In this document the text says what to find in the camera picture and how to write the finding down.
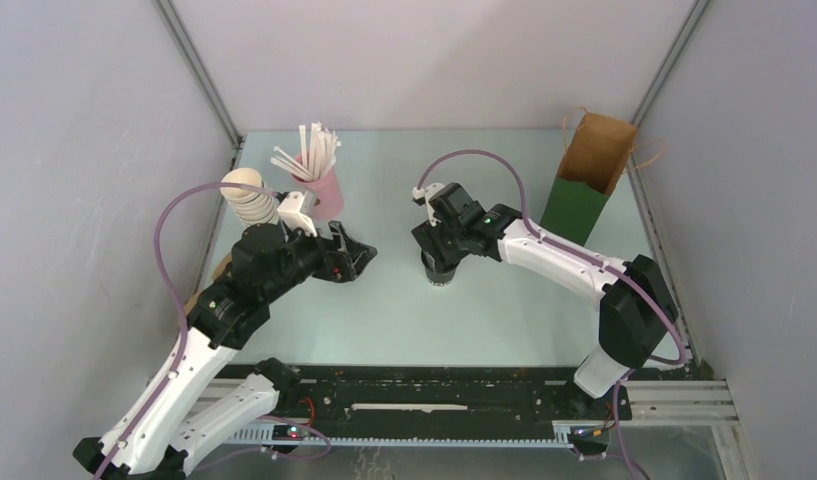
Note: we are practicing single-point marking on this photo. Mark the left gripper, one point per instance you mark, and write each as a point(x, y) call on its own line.
point(333, 260)

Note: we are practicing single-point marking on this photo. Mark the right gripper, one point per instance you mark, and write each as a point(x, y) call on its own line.
point(429, 235)

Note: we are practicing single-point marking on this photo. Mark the black sleeved paper cup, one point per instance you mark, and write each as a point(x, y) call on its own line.
point(438, 272)

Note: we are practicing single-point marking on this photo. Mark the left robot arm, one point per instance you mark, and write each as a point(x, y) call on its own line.
point(158, 438)

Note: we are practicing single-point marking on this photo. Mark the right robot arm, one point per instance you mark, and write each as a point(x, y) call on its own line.
point(546, 299)

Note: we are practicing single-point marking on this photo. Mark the stack of paper cups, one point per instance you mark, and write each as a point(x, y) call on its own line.
point(251, 207)

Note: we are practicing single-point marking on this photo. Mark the brown cardboard cup carrier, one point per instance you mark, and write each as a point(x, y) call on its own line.
point(218, 272)

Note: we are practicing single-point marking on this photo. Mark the white wrapped straws bundle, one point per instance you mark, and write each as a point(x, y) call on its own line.
point(317, 157)

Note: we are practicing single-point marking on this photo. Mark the green paper bag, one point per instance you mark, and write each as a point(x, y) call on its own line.
point(597, 152)

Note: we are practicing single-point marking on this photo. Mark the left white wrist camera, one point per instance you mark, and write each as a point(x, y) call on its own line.
point(295, 212)

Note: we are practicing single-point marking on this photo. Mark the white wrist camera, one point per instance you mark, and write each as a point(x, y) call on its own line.
point(422, 196)
point(295, 212)

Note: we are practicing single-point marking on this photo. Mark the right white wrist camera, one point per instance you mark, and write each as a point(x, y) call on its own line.
point(422, 196)

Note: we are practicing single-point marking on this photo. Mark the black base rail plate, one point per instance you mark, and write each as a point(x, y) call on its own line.
point(473, 404)

